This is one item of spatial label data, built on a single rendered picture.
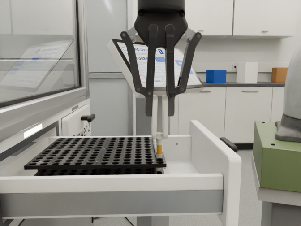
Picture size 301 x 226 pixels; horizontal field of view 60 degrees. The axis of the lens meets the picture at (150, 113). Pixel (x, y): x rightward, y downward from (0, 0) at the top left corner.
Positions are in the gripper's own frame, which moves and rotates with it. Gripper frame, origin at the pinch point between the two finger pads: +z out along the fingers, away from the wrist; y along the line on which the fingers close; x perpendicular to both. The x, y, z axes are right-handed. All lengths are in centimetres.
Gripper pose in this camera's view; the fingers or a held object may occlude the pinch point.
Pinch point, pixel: (159, 116)
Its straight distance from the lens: 43.8
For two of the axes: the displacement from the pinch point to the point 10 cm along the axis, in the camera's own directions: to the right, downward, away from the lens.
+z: -0.1, 9.9, 1.6
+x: 0.4, 1.6, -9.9
